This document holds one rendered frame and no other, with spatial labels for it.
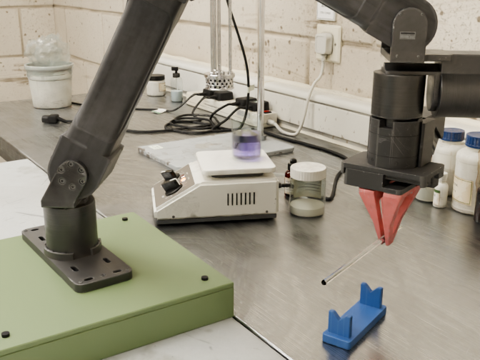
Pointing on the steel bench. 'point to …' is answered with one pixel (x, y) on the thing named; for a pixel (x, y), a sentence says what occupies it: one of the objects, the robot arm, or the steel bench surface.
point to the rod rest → (355, 318)
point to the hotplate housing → (221, 198)
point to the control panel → (176, 191)
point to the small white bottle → (441, 192)
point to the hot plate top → (208, 159)
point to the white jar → (156, 85)
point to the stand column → (261, 61)
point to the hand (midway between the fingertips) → (386, 236)
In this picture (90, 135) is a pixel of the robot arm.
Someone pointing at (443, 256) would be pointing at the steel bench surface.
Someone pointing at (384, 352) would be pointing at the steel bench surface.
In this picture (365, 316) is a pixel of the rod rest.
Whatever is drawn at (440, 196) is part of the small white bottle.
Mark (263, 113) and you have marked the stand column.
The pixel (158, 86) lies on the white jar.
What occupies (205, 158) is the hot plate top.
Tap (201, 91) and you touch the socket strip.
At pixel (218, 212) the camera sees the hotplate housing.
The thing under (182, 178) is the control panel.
